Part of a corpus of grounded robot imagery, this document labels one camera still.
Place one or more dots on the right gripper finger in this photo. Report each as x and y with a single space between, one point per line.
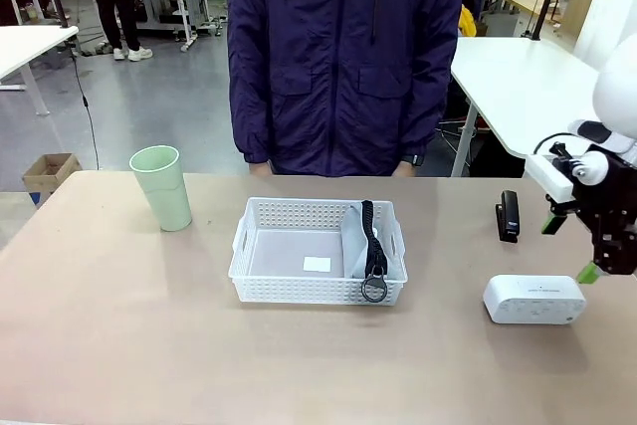
553 223
588 273

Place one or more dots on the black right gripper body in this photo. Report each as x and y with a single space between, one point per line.
614 216

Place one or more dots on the black stapler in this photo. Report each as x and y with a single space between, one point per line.
508 216

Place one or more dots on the white rounded speaker box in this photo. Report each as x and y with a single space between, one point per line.
535 300

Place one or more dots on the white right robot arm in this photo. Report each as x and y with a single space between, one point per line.
617 91

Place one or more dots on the person's left forearm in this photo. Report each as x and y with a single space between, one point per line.
433 106

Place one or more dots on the person's right forearm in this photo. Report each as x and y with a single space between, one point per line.
246 111

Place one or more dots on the white perforated plastic basket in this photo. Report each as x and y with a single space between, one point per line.
278 290

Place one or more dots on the person's left hand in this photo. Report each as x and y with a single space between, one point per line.
404 170

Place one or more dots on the person's right hand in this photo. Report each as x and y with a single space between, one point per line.
261 169

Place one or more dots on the large white table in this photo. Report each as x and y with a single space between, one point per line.
517 81

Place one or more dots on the black wrist watch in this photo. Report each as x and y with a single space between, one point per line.
414 160

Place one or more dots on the grey pencil case black zipper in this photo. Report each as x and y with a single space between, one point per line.
354 246

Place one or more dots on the yellow object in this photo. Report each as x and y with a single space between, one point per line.
468 22

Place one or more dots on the wooden table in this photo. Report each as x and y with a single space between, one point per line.
530 3

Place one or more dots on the white label sticker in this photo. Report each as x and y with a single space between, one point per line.
318 264

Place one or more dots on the person in purple jacket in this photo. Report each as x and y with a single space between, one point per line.
343 71

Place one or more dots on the light green plastic cup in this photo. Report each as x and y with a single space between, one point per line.
164 191

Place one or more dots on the brown cardboard box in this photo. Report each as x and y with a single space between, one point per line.
50 173

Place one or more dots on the white side table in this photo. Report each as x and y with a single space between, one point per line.
25 49

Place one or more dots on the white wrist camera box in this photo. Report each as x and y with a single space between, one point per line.
547 177

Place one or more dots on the black camera mount white knob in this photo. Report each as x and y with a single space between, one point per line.
587 168

